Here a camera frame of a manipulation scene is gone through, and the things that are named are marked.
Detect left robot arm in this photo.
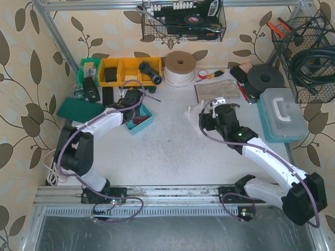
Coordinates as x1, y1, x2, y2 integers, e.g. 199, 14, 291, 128
54, 89, 145, 203

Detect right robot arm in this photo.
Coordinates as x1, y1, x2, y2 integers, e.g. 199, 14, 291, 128
198, 98, 327, 228

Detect small red spring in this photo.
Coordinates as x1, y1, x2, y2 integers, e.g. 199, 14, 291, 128
132, 115, 149, 124

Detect teal plastic tray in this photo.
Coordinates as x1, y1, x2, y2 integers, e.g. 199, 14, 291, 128
125, 104, 153, 135

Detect black rectangular block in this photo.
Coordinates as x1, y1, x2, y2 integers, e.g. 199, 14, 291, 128
102, 87, 114, 107

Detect beige work glove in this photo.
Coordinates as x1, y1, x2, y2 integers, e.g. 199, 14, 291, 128
194, 79, 240, 103

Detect white peg board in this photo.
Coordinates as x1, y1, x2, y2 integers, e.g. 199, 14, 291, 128
184, 100, 205, 135

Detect yellow parts bin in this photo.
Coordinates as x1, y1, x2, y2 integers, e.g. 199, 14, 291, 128
97, 57, 162, 87

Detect black pipe fitting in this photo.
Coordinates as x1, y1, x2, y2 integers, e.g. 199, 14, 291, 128
138, 62, 162, 85

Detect black green device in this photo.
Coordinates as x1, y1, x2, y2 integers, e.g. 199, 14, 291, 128
82, 77, 101, 102

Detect black pouch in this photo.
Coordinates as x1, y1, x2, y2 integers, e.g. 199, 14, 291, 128
230, 66, 248, 83

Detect red white tape roll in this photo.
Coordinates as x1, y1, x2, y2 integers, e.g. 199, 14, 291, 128
198, 70, 207, 79

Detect green plastic lid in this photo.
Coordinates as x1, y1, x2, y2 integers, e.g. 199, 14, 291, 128
57, 97, 105, 123

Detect green parts bin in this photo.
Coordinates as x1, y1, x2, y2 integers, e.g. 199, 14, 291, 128
77, 58, 101, 86

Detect black disc spool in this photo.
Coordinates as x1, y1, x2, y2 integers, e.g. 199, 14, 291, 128
244, 64, 285, 98

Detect teal clear storage box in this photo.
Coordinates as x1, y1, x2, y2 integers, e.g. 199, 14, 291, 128
257, 88, 308, 143

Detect red handled tool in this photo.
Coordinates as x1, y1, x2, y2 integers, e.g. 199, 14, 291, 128
236, 80, 258, 105

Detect yellow handled screwdriver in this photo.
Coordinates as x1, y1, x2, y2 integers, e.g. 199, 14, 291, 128
196, 70, 225, 83

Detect white cord spool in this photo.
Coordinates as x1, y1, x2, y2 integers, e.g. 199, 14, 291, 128
163, 51, 196, 88

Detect top wire basket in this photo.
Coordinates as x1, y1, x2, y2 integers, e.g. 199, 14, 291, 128
136, 1, 226, 43

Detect wire basket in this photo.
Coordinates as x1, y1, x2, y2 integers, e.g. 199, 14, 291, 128
271, 16, 334, 104
136, 1, 226, 43

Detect right wire basket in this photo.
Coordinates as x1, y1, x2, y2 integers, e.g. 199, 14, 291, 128
271, 16, 334, 104

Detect orange handled pliers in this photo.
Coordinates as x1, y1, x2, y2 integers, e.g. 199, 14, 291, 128
266, 17, 293, 39

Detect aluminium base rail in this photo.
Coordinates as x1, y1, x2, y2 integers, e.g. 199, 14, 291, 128
33, 185, 223, 207

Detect coiled black hose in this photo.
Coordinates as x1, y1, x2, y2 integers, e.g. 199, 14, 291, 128
289, 45, 335, 89

